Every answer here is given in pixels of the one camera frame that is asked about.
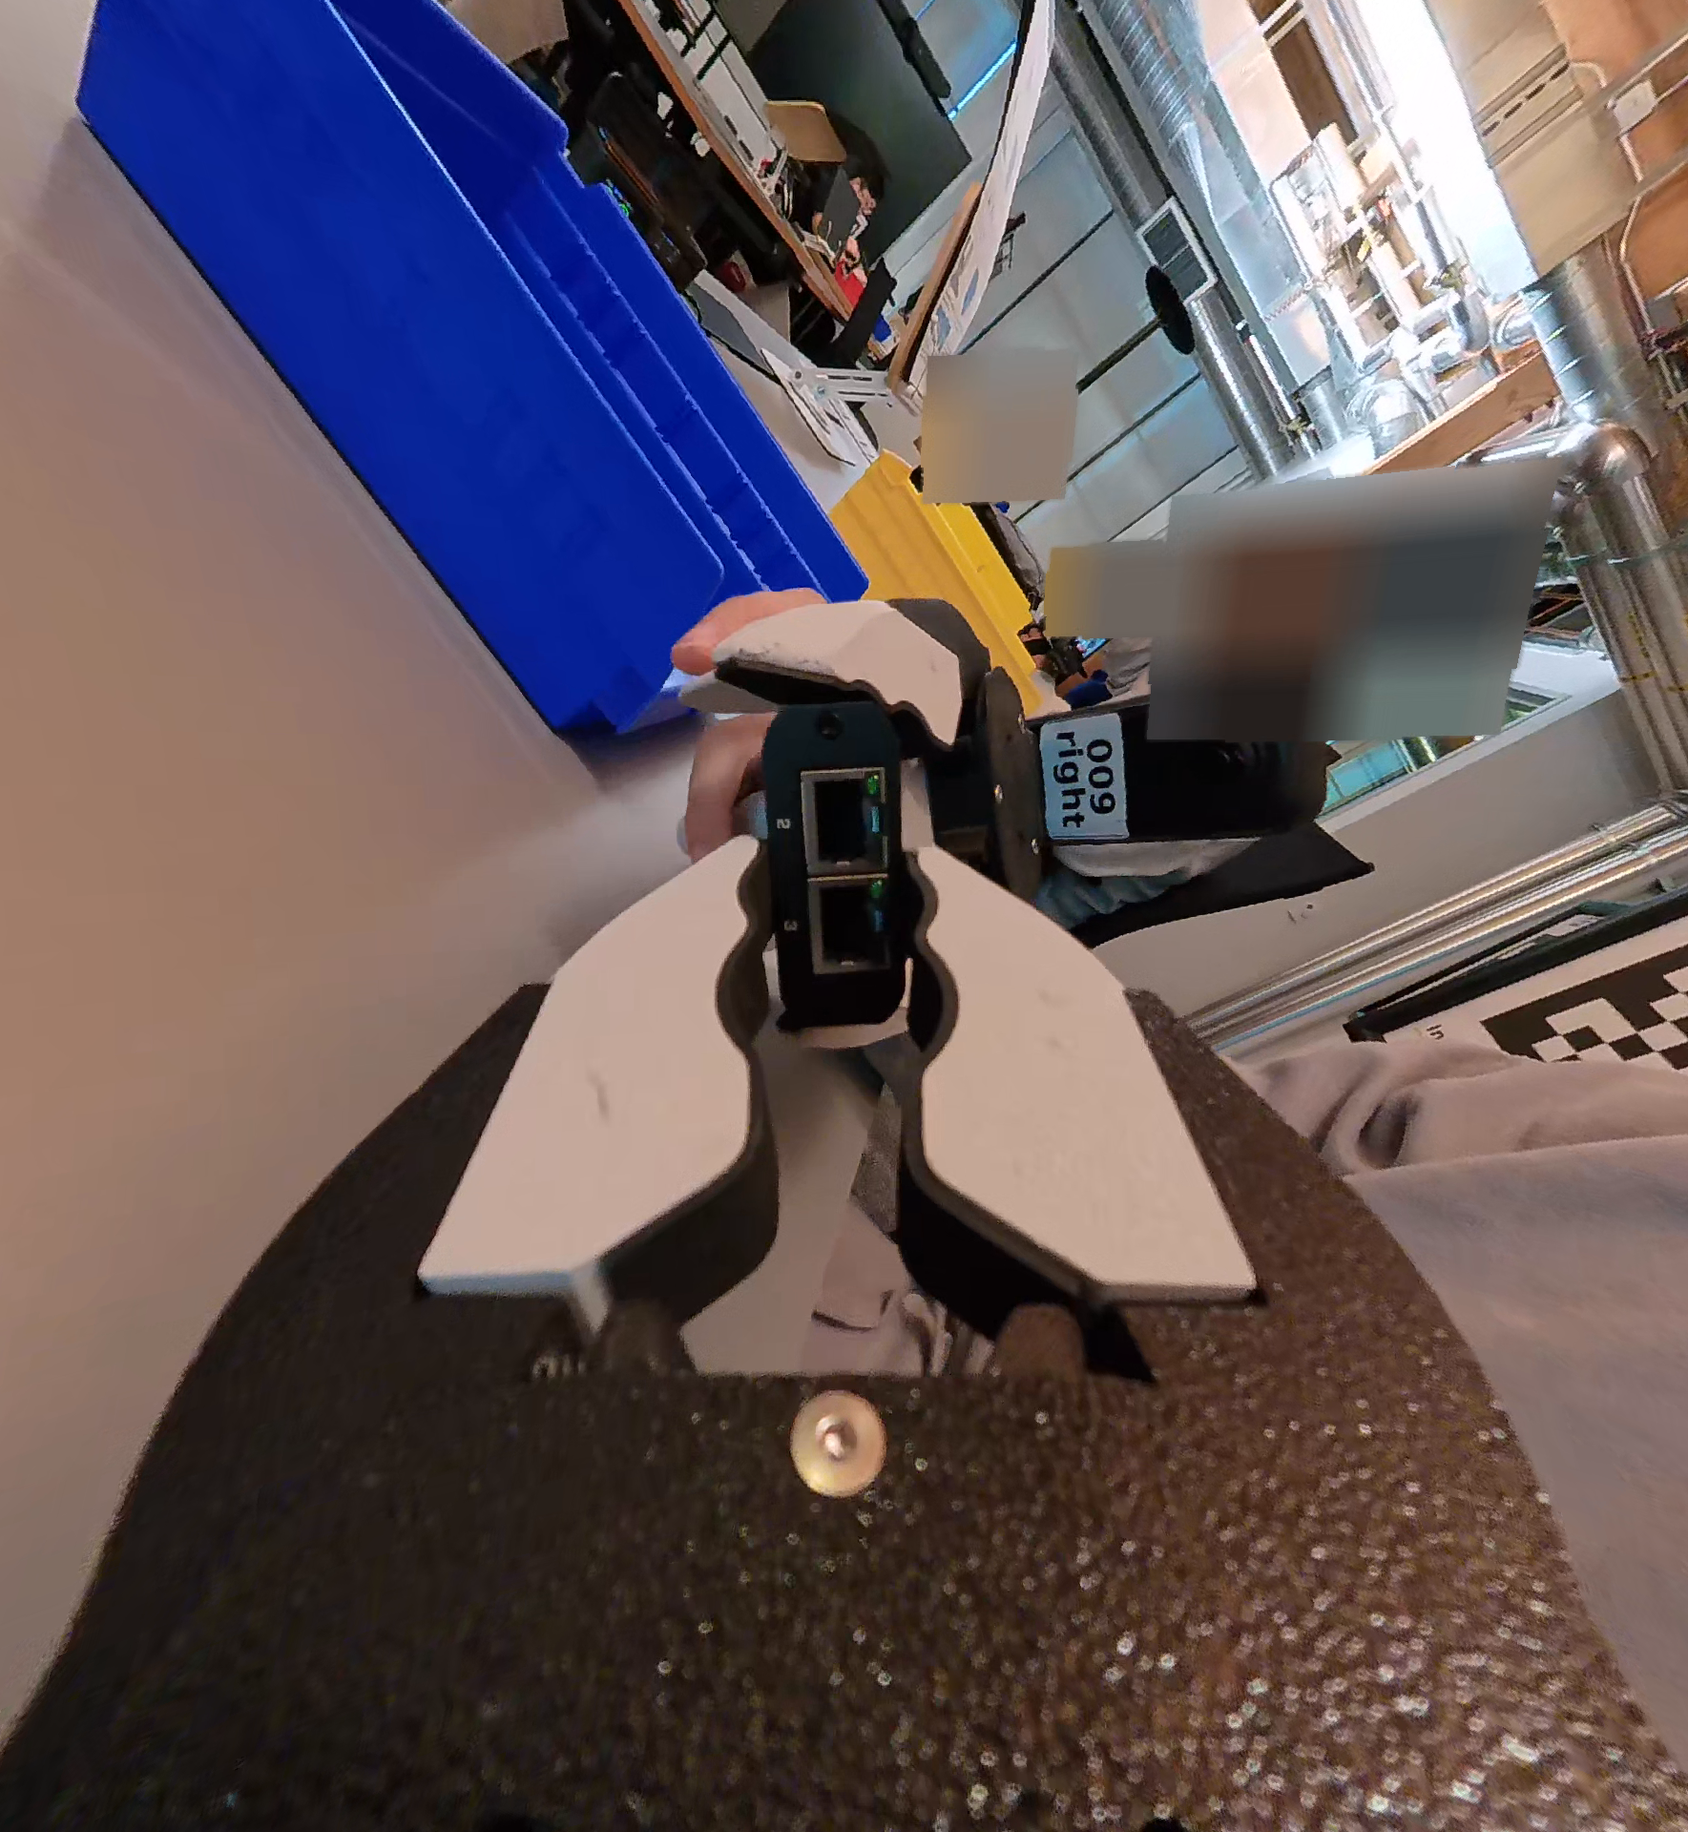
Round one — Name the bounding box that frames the silver ventilation duct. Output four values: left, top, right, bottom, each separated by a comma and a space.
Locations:
1050, 0, 1311, 479

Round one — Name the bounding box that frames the person's right hand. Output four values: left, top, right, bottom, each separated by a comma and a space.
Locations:
669, 586, 829, 861

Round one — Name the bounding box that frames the silver round pipe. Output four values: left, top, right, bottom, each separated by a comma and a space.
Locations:
1523, 234, 1688, 802

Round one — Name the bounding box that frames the white banner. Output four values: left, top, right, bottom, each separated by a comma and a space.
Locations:
912, 0, 1068, 365

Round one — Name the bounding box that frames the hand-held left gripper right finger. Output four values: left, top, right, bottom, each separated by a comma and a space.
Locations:
899, 843, 1260, 1384

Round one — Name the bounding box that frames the yellow plastic bin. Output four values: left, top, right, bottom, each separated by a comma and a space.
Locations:
829, 450, 1052, 703

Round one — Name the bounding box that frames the black ethernet adapter box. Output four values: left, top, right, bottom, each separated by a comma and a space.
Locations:
763, 701, 920, 1049

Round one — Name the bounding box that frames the metal pipe railing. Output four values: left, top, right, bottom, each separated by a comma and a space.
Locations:
1185, 793, 1688, 1055

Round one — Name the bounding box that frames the blue plastic bin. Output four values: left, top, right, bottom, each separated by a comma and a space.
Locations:
74, 0, 870, 734

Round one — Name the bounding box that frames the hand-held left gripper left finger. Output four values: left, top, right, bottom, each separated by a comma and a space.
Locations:
418, 835, 782, 1341

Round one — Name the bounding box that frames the black white checkered marker board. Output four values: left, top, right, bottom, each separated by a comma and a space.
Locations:
1344, 886, 1688, 1098

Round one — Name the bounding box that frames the wooden workbench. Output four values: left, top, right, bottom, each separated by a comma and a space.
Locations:
613, 0, 868, 322

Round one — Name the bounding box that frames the person's grey sweatshirt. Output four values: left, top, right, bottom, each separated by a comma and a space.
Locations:
772, 1030, 1688, 1832

